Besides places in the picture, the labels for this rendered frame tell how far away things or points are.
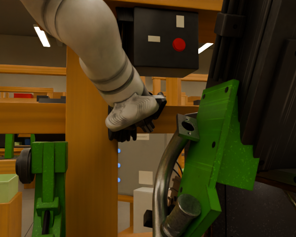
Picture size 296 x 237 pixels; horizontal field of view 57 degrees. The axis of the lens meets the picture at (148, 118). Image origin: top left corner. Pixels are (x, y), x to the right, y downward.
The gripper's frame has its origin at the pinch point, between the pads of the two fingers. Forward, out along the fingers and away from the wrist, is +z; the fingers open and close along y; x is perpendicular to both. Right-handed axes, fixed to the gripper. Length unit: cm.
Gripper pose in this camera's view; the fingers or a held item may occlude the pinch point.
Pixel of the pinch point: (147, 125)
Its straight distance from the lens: 60.9
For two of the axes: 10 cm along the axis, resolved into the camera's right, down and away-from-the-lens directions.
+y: -9.0, 4.3, 0.8
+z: 3.0, 4.6, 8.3
